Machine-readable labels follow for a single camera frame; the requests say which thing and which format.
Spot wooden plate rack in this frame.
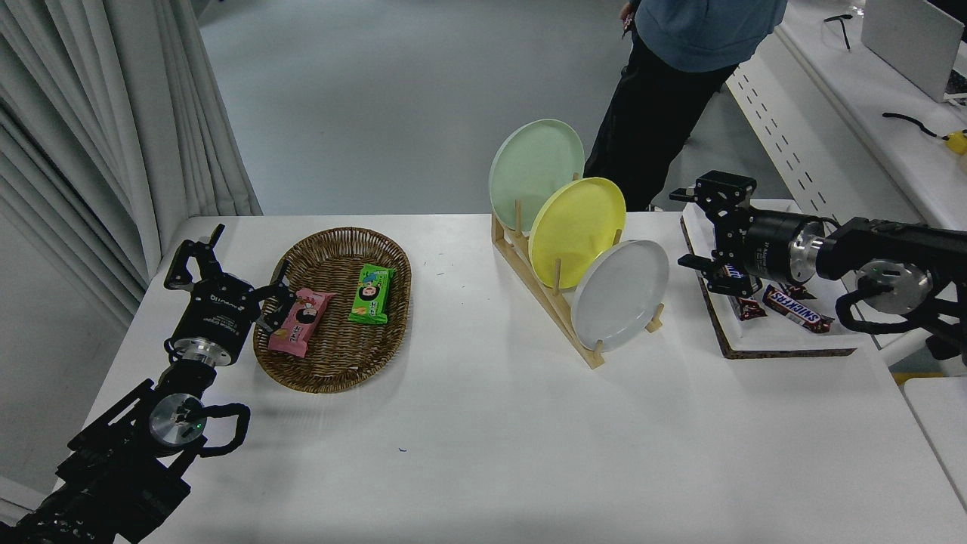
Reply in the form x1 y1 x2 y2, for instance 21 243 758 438
490 198 666 370

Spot brown oval wicker basket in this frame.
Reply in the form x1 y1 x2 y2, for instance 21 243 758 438
252 227 412 394

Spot person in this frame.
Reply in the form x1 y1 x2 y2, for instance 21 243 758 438
583 0 788 212

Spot black cable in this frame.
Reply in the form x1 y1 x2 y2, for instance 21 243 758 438
882 112 941 140

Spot yellow plate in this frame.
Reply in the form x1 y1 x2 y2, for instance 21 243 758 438
527 177 627 289

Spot pink snack bar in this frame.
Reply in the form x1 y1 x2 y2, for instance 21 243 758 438
267 288 336 359

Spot grey plate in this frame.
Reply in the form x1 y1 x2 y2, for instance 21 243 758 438
570 240 671 353

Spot green snack bar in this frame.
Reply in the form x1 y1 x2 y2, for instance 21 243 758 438
348 264 396 326

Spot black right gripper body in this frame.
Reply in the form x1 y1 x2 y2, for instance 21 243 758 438
736 207 801 280

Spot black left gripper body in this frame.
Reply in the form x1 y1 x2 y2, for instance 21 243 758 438
171 275 262 354

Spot white rectangular tray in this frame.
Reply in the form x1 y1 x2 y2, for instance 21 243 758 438
680 199 873 356

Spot silver laptop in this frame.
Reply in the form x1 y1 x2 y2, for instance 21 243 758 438
861 0 967 104

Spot pale green plate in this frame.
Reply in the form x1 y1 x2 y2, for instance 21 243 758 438
487 119 585 233

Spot black glasses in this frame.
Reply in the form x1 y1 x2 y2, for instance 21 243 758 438
822 14 854 52

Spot white pleated curtain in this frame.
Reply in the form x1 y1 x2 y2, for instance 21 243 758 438
0 0 263 333

